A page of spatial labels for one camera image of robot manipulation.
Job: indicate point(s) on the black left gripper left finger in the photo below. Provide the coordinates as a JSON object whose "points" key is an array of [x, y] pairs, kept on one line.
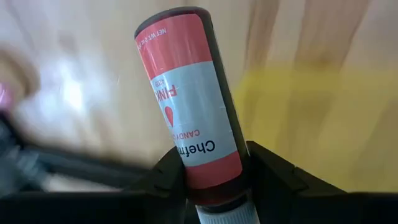
{"points": [[93, 208]]}

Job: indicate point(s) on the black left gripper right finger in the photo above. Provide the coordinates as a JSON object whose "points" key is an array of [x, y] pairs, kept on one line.
{"points": [[311, 208]]}

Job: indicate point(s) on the red label candy color bottle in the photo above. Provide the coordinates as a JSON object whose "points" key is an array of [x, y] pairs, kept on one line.
{"points": [[192, 109]]}

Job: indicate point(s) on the yellow translucent plastic bin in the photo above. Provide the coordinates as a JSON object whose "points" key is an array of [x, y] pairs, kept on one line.
{"points": [[326, 124]]}

